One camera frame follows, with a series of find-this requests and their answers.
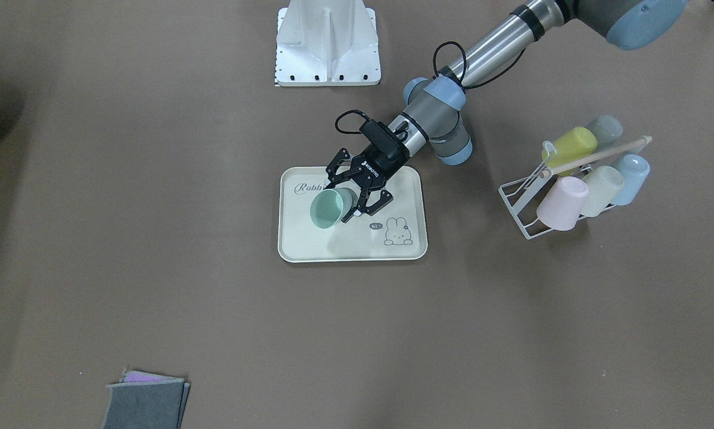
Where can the grey cup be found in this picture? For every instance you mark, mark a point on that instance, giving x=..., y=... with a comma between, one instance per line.
x=606, y=129

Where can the green cup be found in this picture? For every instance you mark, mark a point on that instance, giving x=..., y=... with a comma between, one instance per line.
x=331, y=205

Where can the light blue cup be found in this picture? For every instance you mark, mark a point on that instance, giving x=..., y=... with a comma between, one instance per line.
x=634, y=169

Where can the purple cloth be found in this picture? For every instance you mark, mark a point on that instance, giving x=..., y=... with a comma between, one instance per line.
x=134, y=376

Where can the yellow cup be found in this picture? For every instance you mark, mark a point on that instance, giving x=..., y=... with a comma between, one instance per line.
x=577, y=143

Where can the grey cloth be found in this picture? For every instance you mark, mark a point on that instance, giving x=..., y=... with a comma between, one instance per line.
x=147, y=405

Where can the cream white cup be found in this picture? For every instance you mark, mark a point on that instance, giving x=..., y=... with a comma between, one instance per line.
x=604, y=184

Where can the pink cup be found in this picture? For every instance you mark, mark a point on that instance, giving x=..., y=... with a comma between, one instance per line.
x=561, y=207

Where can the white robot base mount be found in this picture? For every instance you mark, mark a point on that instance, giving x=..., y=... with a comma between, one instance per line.
x=327, y=43

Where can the cream rabbit tray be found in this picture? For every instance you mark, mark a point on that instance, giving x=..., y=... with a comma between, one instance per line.
x=397, y=232

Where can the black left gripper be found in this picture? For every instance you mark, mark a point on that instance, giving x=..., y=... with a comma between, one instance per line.
x=378, y=167

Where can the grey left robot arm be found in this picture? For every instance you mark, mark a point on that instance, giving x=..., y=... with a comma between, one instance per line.
x=432, y=115

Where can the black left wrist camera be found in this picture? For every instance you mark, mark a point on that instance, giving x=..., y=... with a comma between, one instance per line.
x=383, y=139

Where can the white wire cup rack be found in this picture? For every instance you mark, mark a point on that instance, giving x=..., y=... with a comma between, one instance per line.
x=522, y=197

